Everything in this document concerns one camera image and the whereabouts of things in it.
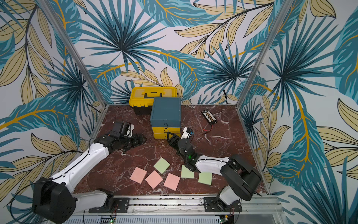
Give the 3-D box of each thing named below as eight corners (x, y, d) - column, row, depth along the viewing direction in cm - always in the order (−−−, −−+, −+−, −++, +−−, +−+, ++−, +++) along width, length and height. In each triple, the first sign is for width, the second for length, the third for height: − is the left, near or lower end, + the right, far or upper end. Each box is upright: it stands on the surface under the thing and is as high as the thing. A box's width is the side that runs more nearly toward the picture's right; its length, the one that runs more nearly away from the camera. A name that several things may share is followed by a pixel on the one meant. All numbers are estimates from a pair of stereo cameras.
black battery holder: (210, 125, 110) (210, 123, 108) (201, 112, 118) (201, 111, 116) (216, 122, 112) (217, 120, 110) (207, 110, 120) (207, 108, 118)
